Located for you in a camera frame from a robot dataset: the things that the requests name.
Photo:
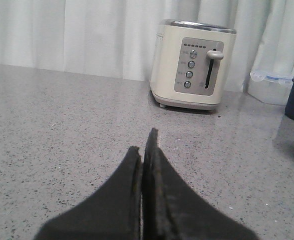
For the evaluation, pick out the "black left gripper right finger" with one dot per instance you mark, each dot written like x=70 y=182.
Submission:
x=172 y=210

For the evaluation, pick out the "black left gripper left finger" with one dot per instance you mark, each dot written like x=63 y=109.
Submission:
x=110 y=213

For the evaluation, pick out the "cream toaster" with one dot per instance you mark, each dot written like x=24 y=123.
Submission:
x=191 y=63

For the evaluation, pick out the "clear plastic food container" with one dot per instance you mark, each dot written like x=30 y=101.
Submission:
x=269 y=88

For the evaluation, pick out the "white curtain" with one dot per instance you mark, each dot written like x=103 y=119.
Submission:
x=116 y=38

